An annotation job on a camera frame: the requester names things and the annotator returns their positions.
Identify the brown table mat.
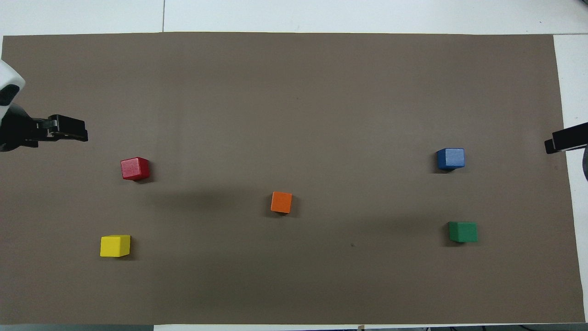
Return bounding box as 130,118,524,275
0,31,586,326

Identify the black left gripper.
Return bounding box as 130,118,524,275
0,103,89,153

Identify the yellow wooden block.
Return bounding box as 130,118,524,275
100,234,131,258

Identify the orange wooden block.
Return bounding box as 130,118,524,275
270,191,293,214

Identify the green wooden block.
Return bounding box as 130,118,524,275
448,221,479,243

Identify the red wooden block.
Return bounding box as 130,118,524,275
120,157,150,181

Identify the blue wooden block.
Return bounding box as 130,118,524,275
436,148,465,171

